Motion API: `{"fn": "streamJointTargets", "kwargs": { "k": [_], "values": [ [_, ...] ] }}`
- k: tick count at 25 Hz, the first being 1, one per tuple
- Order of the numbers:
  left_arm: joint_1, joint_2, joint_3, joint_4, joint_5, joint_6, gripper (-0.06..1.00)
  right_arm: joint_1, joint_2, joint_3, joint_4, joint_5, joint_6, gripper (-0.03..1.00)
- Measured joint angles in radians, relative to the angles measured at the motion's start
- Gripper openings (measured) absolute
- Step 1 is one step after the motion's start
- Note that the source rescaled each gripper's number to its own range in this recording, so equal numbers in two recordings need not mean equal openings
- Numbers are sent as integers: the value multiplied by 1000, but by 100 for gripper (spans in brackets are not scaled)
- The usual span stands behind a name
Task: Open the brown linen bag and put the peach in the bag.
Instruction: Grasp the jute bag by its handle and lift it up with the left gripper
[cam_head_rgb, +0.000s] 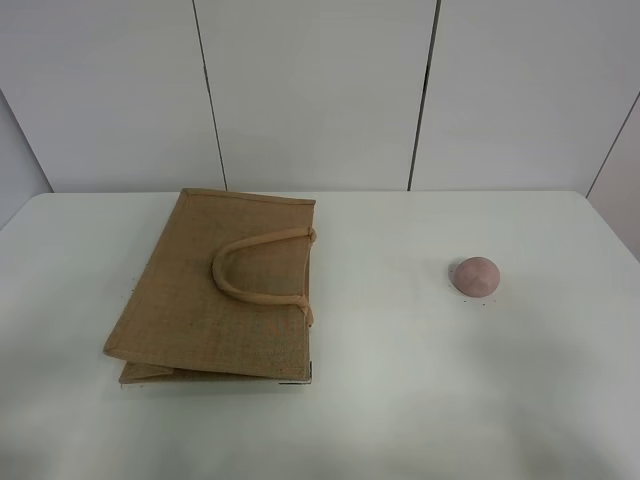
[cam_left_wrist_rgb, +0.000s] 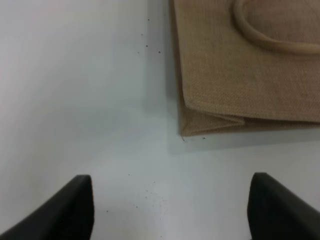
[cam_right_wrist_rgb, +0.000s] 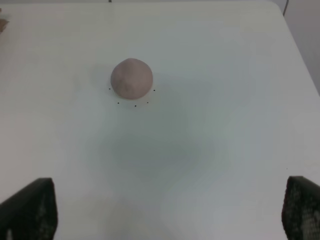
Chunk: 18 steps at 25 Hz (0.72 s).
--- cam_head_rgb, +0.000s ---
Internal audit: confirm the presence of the brown linen tote bag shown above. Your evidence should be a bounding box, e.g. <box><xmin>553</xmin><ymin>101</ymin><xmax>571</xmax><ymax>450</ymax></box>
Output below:
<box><xmin>104</xmin><ymin>189</ymin><xmax>316</xmax><ymax>385</ymax></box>

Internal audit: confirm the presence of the pink peach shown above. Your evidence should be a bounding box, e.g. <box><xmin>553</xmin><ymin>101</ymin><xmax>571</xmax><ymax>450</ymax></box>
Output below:
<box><xmin>449</xmin><ymin>257</ymin><xmax>501</xmax><ymax>298</ymax></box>

